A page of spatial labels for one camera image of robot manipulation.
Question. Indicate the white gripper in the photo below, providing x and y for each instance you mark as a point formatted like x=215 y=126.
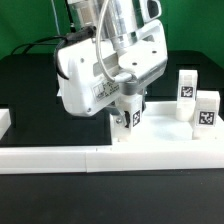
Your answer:
x=94 y=74

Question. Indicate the white square table top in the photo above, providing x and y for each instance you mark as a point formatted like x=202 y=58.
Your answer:
x=159 y=123

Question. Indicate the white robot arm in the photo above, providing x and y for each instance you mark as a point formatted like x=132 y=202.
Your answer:
x=114 y=20

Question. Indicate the white U-shaped obstacle wall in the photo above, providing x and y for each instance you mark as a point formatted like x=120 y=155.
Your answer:
x=121 y=156

